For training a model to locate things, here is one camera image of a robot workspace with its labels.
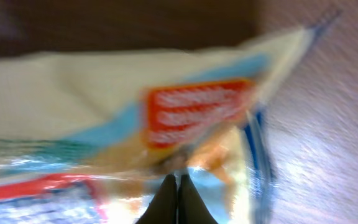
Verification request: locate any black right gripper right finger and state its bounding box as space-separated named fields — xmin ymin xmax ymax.
xmin=178 ymin=174 xmax=218 ymax=224

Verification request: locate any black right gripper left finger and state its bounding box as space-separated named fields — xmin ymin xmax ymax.
xmin=136 ymin=174 xmax=177 ymax=224

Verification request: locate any yellow snack bag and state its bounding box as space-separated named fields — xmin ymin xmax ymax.
xmin=0 ymin=9 xmax=340 ymax=223

